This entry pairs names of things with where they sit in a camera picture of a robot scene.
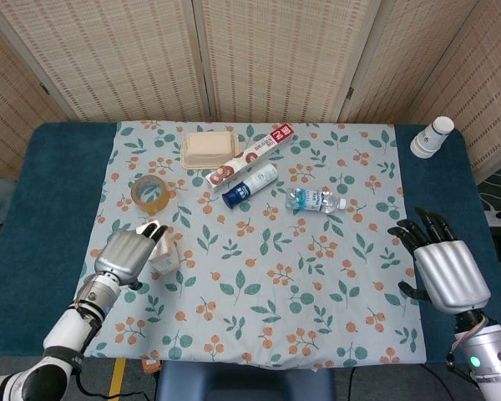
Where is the long white red wrap box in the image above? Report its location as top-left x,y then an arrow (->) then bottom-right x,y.
205,124 -> 296,193

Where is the clear plastic water bottle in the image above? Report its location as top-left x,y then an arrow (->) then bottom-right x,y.
285,186 -> 347,216

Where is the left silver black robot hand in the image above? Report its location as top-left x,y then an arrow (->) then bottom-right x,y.
94,222 -> 169,292

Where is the woven bamboo folding screen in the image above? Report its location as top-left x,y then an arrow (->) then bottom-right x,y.
0,0 -> 501,189

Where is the blue chair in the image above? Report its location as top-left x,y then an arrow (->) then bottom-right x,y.
154,359 -> 337,401

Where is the brown packing tape roll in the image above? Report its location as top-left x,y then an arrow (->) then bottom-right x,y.
130,174 -> 170,216

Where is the white peach tissue pack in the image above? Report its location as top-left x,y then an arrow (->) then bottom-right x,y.
134,223 -> 180,276

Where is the beige lidded lunch box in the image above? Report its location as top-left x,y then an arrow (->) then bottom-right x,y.
180,130 -> 240,170

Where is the white spray can blue cap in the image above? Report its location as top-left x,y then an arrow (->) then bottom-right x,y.
221,163 -> 279,209

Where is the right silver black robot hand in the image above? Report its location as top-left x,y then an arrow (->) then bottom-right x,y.
387,207 -> 492,314

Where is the dark blue table cover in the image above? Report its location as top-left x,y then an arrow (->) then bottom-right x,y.
0,120 -> 501,367

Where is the floral tablecloth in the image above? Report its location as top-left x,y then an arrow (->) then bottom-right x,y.
58,119 -> 428,371

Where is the stack of white paper cups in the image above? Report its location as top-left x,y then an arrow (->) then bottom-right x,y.
409,116 -> 454,159

